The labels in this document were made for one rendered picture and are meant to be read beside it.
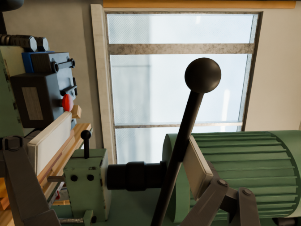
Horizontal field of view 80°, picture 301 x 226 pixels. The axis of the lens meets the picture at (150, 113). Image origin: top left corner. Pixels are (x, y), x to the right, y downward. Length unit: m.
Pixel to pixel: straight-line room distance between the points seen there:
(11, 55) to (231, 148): 0.39
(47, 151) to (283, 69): 2.00
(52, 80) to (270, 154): 0.39
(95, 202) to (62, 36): 1.48
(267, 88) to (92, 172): 1.82
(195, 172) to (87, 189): 0.26
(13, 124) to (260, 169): 0.41
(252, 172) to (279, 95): 1.74
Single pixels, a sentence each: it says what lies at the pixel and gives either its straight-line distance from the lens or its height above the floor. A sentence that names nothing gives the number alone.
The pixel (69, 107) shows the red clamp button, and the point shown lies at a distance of 0.32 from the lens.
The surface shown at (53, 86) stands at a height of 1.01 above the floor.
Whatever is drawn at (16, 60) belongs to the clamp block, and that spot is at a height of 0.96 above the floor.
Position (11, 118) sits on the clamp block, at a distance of 0.34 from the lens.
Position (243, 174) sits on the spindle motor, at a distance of 0.37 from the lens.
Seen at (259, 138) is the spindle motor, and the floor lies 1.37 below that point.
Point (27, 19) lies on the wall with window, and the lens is 1.85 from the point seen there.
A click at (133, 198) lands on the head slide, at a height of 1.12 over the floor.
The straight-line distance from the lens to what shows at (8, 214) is 0.40.
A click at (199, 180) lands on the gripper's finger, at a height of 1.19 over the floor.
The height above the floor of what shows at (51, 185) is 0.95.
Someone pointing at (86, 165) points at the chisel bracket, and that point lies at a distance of 0.37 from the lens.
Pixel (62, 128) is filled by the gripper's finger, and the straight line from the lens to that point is 0.20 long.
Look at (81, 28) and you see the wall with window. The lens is 1.69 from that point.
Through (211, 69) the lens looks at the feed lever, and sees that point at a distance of 0.17.
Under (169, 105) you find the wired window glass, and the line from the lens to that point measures 1.75.
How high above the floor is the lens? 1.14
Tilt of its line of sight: 3 degrees up
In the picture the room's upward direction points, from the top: 89 degrees clockwise
